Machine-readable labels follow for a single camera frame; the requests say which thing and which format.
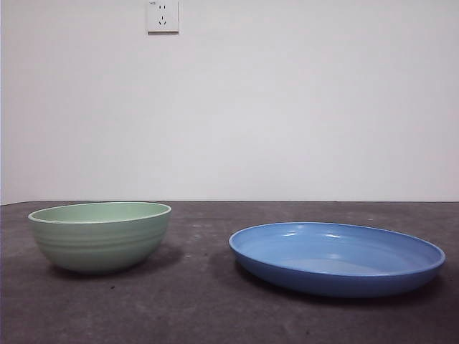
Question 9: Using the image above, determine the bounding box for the blue round plate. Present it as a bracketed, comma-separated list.
[228, 221, 447, 299]

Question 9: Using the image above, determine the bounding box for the green ribbed bowl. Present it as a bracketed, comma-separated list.
[27, 201, 172, 276]

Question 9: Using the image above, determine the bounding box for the white wall socket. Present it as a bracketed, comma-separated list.
[146, 0, 180, 36]

